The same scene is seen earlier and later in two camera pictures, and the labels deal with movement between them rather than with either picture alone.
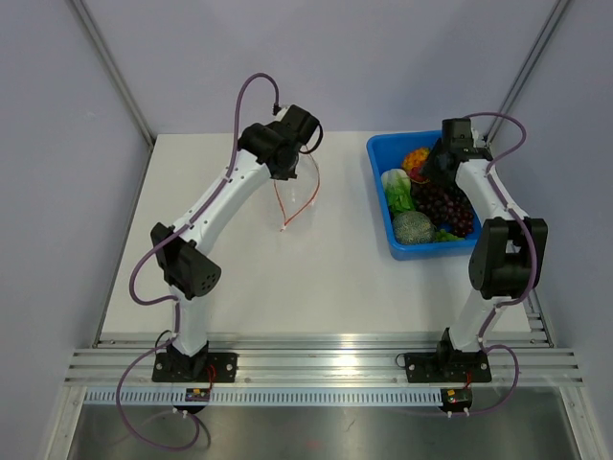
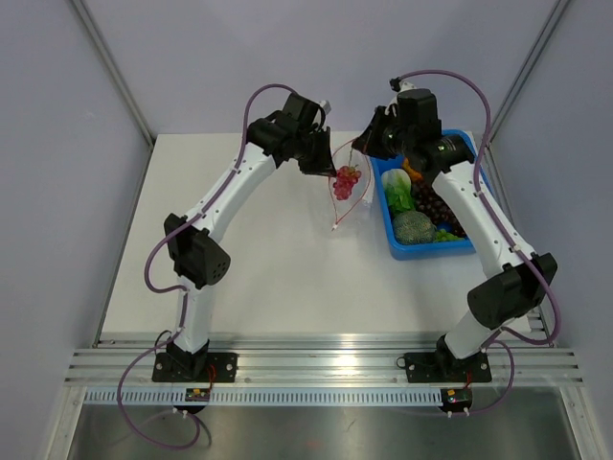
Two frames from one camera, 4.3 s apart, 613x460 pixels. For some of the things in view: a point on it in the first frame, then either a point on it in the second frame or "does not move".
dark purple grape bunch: [446, 205] does not move
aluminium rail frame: [516, 360] does not move
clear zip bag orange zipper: [296, 195] to [351, 182]
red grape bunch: [416, 174] to [347, 177]
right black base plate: [447, 367] does not move
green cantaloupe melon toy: [413, 227] does not move
